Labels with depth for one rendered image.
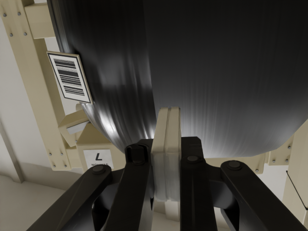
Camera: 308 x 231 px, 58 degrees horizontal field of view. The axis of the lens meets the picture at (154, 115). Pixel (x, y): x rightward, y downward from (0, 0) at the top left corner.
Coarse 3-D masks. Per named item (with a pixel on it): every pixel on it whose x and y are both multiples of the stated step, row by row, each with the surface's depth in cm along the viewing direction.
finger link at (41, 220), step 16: (96, 176) 13; (112, 176) 13; (64, 192) 12; (80, 192) 11; (96, 192) 12; (64, 208) 11; (80, 208) 11; (48, 224) 10; (64, 224) 10; (80, 224) 11; (96, 224) 12
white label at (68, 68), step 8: (48, 56) 29; (56, 56) 28; (64, 56) 28; (72, 56) 27; (56, 64) 29; (64, 64) 28; (72, 64) 28; (80, 64) 28; (56, 72) 30; (64, 72) 29; (72, 72) 29; (80, 72) 28; (64, 80) 30; (72, 80) 29; (80, 80) 29; (64, 88) 31; (72, 88) 30; (80, 88) 30; (88, 88) 29; (64, 96) 32; (72, 96) 31; (80, 96) 31; (88, 96) 30
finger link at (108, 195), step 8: (152, 168) 14; (120, 176) 13; (152, 176) 14; (112, 184) 13; (152, 184) 14; (104, 192) 13; (112, 192) 13; (152, 192) 14; (96, 200) 13; (104, 200) 13; (112, 200) 13; (96, 208) 13; (104, 208) 13
